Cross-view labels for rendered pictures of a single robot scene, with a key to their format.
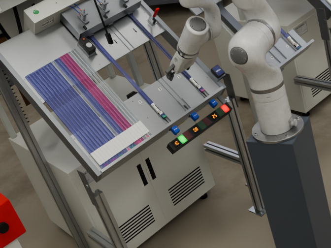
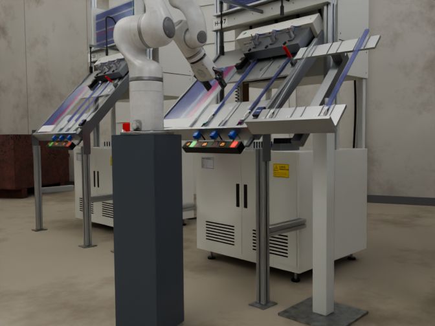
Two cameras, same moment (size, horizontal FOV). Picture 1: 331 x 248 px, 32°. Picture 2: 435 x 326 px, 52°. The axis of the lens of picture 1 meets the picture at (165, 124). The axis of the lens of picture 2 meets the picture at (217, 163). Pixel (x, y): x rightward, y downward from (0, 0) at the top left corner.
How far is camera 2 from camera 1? 2.80 m
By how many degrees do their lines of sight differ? 75
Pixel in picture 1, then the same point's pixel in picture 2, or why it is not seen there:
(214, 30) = (187, 36)
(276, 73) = (131, 63)
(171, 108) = (216, 122)
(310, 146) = (143, 165)
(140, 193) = (231, 209)
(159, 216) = (238, 246)
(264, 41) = (125, 26)
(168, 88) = (234, 110)
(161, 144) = not seen: hidden behind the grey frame
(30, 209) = not seen: hidden behind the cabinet
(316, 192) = (136, 220)
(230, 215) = not seen: hidden behind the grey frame
